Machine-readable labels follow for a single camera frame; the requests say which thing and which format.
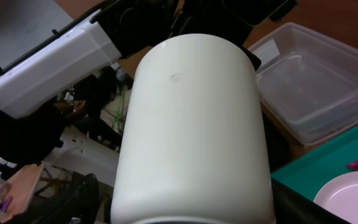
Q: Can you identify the clear plastic bin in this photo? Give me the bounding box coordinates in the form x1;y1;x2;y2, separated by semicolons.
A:
249;22;358;146

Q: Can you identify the white cup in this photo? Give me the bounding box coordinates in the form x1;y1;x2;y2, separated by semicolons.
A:
111;34;276;223

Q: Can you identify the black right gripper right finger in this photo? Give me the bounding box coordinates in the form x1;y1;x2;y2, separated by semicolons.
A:
272;178;350;224

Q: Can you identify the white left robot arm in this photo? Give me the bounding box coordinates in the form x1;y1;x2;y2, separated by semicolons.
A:
0;1;259;165

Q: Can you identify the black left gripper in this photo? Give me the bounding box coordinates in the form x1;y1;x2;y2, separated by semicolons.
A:
169;0;262;69

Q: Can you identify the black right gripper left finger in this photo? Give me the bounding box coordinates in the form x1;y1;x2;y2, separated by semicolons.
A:
4;174;100;224

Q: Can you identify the teal plastic tray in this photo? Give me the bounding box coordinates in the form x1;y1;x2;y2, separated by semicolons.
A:
272;125;358;201

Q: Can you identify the white round plate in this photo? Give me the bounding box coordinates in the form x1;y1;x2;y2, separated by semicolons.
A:
313;171;358;223

